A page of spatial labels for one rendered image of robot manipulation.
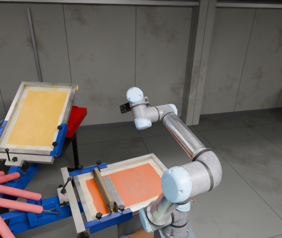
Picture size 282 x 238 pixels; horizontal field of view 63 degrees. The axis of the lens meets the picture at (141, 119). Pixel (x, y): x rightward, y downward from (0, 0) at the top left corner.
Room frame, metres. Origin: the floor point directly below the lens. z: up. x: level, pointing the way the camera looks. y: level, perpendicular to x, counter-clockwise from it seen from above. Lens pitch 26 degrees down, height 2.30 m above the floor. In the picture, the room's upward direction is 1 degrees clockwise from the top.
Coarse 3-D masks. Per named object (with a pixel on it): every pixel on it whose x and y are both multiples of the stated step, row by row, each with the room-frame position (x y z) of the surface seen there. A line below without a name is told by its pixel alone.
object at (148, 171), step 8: (136, 168) 1.71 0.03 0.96; (144, 168) 1.71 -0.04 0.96; (152, 168) 1.72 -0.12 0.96; (104, 176) 1.59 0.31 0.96; (112, 176) 1.59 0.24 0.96; (152, 176) 1.61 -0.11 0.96; (88, 184) 1.48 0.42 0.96; (96, 184) 1.49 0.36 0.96; (120, 184) 1.49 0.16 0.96; (96, 192) 1.40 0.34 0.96
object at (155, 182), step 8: (152, 184) 1.50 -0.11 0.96; (160, 184) 1.51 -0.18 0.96; (120, 192) 1.40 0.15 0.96; (160, 192) 1.41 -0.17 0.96; (96, 200) 1.31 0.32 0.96; (128, 200) 1.32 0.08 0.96; (136, 200) 1.32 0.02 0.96; (144, 200) 1.32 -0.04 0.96; (96, 208) 1.23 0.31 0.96; (104, 208) 1.24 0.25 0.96
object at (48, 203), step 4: (56, 196) 1.25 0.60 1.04; (44, 200) 1.22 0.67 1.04; (48, 200) 1.22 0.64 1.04; (52, 200) 1.22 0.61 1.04; (56, 200) 1.22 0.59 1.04; (44, 204) 1.18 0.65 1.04; (48, 204) 1.18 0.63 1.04; (52, 204) 1.19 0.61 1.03; (60, 204) 1.22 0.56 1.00; (44, 208) 1.17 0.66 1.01; (48, 208) 1.18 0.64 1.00
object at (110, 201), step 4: (96, 168) 1.56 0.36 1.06; (96, 172) 1.51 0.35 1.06; (96, 176) 1.51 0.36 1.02; (100, 176) 1.46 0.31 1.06; (100, 180) 1.41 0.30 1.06; (100, 184) 1.39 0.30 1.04; (104, 184) 1.37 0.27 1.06; (104, 188) 1.33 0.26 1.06; (104, 192) 1.31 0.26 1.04; (108, 192) 1.29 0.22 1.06; (108, 196) 1.25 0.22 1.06; (108, 200) 1.22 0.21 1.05; (112, 200) 1.21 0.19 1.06; (108, 204) 1.22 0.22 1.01; (112, 204) 1.21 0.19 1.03; (112, 208) 1.21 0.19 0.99
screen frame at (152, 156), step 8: (128, 160) 1.78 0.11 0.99; (136, 160) 1.79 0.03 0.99; (144, 160) 1.83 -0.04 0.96; (104, 168) 1.66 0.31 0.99; (112, 168) 1.69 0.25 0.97; (160, 168) 1.70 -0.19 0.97; (72, 176) 1.56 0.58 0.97; (80, 176) 1.56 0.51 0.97; (80, 184) 1.44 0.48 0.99; (80, 192) 1.35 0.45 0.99; (80, 200) 1.28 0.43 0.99; (88, 208) 1.20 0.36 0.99; (136, 208) 1.21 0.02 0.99; (88, 216) 1.13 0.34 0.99
